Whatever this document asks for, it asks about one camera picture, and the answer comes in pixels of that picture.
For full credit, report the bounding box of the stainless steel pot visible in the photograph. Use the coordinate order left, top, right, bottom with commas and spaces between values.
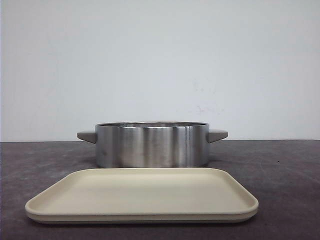
77, 121, 228, 168

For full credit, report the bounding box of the beige plastic tray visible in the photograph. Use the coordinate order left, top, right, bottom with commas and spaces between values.
25, 167, 259, 224

